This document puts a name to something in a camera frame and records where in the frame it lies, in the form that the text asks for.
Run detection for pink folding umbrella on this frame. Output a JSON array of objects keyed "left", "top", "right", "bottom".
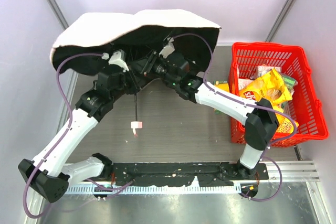
[{"left": 49, "top": 9, "right": 223, "bottom": 138}]

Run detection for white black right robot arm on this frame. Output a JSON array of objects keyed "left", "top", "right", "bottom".
[{"left": 130, "top": 53, "right": 279, "bottom": 179}]

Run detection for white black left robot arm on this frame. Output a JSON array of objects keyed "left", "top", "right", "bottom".
[{"left": 18, "top": 71, "right": 129, "bottom": 203}]

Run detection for orange green carton box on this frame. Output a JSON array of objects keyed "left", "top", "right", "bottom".
[{"left": 213, "top": 80, "right": 232, "bottom": 116}]

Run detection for white wrapped packet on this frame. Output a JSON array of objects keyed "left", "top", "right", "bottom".
[{"left": 255, "top": 66, "right": 281, "bottom": 79}]

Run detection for yellow chips bag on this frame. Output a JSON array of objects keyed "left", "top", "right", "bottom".
[{"left": 239, "top": 69, "right": 292, "bottom": 105}]

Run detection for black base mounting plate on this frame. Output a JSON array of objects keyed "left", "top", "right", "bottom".
[{"left": 112, "top": 162, "right": 269, "bottom": 187}]

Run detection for green snack packet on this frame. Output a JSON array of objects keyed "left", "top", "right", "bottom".
[{"left": 281, "top": 75, "right": 298, "bottom": 90}]

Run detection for red plastic basket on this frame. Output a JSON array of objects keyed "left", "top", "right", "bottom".
[{"left": 228, "top": 42, "right": 329, "bottom": 147}]

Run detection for orange snack bag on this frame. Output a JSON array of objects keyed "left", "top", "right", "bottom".
[{"left": 273, "top": 110, "right": 299, "bottom": 142}]

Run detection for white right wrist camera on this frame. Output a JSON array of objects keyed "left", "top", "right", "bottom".
[{"left": 159, "top": 37, "right": 175, "bottom": 59}]

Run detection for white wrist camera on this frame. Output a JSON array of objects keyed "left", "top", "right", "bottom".
[
  {"left": 101, "top": 49, "right": 129, "bottom": 72},
  {"left": 159, "top": 37, "right": 175, "bottom": 59}
]

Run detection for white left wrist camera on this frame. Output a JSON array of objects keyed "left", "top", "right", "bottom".
[{"left": 101, "top": 49, "right": 129, "bottom": 72}]

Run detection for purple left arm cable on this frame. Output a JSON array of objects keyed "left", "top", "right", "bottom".
[{"left": 23, "top": 52, "right": 110, "bottom": 219}]

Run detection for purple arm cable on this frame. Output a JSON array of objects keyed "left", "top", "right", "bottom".
[
  {"left": 172, "top": 33, "right": 299, "bottom": 202},
  {"left": 23, "top": 52, "right": 110, "bottom": 219}
]

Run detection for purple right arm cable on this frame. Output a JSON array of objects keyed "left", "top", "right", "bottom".
[{"left": 172, "top": 33, "right": 299, "bottom": 202}]

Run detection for white slotted cable duct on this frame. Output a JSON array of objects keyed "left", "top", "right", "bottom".
[{"left": 66, "top": 184, "right": 241, "bottom": 196}]

